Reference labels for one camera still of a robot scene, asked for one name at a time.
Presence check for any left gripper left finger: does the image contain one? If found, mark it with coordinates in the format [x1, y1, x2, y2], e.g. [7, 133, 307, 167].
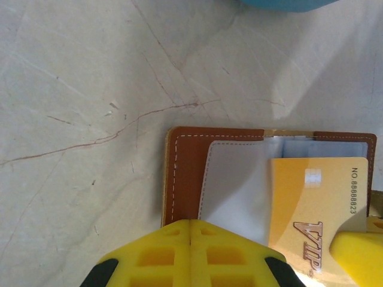
[79, 219, 192, 287]

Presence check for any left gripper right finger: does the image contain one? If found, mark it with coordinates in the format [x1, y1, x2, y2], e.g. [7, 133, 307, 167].
[190, 219, 303, 287]

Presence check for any blue oval tray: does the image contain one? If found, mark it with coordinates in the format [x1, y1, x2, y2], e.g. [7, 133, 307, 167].
[239, 0, 339, 13]

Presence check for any gold VIP card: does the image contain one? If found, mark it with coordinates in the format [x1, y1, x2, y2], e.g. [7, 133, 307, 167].
[267, 157, 369, 277]

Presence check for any brown leather card holder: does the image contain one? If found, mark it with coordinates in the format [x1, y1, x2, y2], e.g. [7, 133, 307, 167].
[160, 126, 383, 251]

